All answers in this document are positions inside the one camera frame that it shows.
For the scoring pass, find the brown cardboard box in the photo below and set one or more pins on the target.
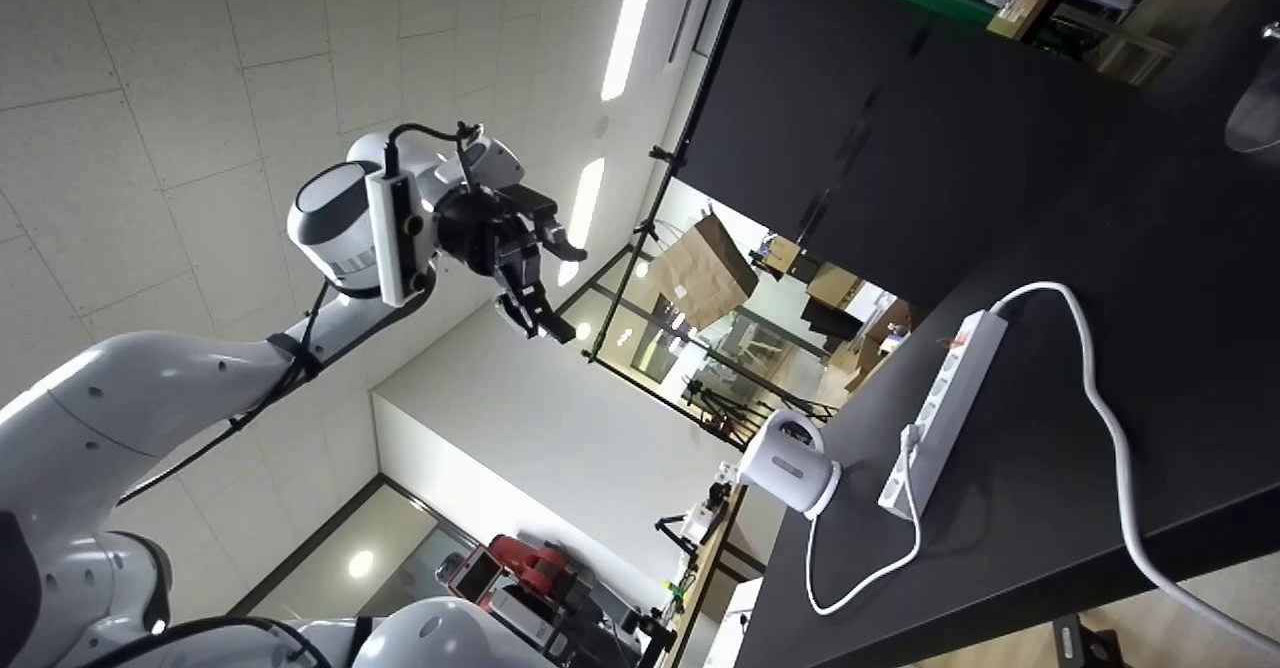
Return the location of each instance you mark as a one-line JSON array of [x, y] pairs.
[[705, 270]]

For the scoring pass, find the stack of cardboard boxes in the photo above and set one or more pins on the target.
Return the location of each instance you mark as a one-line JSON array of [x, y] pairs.
[[835, 288]]

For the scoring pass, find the white power strip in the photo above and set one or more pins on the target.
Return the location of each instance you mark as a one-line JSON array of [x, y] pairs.
[[945, 408]]

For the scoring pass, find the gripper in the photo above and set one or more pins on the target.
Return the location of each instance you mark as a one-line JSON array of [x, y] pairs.
[[485, 233]]

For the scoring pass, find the red machine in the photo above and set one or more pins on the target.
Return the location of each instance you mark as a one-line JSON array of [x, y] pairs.
[[535, 570]]

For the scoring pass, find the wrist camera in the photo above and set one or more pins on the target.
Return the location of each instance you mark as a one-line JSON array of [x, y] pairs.
[[398, 238]]

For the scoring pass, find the long ceiling light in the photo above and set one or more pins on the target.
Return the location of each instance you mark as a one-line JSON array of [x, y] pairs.
[[580, 213], [630, 18]]

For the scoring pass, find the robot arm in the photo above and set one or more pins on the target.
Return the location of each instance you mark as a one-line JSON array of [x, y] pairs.
[[130, 398]]

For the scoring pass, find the black backdrop stand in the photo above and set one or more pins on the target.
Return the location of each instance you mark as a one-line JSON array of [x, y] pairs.
[[660, 188]]

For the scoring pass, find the white electric kettle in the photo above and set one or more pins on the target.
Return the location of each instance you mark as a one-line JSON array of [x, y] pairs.
[[785, 466]]

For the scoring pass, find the black backdrop panel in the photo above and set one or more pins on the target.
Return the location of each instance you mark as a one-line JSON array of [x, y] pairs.
[[900, 128]]

